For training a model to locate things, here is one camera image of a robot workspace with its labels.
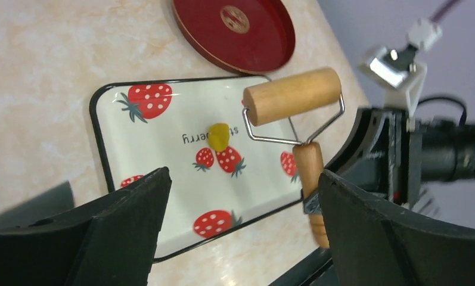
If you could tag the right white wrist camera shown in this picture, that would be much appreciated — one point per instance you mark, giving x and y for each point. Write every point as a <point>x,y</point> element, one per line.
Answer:
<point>397,71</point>

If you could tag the metal scraper wooden handle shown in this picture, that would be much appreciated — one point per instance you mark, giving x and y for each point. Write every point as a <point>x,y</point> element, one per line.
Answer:
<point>56,200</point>

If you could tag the wooden roller pin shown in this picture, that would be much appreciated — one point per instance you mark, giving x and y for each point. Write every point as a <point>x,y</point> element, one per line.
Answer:
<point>283,98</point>

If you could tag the red round tray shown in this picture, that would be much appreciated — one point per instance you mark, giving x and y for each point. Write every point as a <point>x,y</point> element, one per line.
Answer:
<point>246,37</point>

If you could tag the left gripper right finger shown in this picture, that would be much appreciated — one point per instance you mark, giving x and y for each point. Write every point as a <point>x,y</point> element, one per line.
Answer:
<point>376,242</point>

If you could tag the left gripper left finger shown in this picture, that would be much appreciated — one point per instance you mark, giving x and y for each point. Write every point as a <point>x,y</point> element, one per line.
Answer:
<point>109,241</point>

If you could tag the yellow dough ball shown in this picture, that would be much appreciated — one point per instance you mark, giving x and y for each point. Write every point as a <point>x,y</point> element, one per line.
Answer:
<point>218,137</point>

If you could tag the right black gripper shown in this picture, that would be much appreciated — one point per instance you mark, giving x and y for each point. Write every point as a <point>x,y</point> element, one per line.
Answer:
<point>381,156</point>

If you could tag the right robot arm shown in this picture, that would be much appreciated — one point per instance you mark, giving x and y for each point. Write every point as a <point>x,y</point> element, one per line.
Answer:
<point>447,149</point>

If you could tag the strawberry pattern white tray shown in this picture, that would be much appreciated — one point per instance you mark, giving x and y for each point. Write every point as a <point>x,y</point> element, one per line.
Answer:
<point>141,126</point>

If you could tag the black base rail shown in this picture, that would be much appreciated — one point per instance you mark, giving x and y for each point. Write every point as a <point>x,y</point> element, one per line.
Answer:
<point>315,269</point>

